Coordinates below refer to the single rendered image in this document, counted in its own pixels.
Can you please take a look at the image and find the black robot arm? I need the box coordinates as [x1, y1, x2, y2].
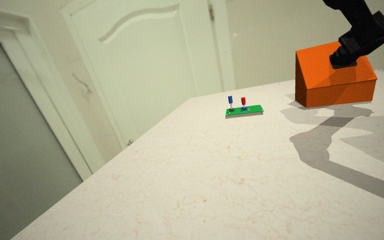
[323, 0, 384, 69]

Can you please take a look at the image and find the green circuit board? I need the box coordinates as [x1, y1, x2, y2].
[225, 95, 264, 118]

